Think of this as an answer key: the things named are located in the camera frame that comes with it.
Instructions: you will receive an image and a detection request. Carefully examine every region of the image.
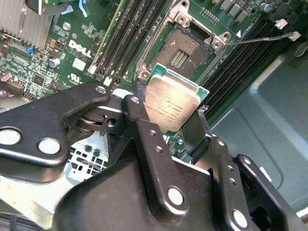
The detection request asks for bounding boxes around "thin metal locking lever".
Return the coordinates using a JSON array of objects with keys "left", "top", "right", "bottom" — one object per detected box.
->
[
  {"left": 136, "top": 4, "right": 174, "bottom": 80},
  {"left": 223, "top": 32, "right": 295, "bottom": 47}
]

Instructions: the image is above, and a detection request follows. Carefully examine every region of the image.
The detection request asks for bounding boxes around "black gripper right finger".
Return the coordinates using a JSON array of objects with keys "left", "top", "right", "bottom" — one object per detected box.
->
[{"left": 181, "top": 107, "right": 300, "bottom": 231}]

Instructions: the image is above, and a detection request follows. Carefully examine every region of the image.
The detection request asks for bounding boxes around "silver CPU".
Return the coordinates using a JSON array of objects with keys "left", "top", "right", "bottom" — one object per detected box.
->
[{"left": 144, "top": 62, "right": 210, "bottom": 133}]

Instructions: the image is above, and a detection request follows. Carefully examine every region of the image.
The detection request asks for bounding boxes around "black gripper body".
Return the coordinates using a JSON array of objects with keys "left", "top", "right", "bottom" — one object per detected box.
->
[{"left": 51, "top": 141, "right": 233, "bottom": 231}]

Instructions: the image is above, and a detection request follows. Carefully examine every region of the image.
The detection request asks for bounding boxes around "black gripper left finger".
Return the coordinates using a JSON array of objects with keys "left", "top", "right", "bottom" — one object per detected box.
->
[{"left": 0, "top": 79, "right": 192, "bottom": 216}]

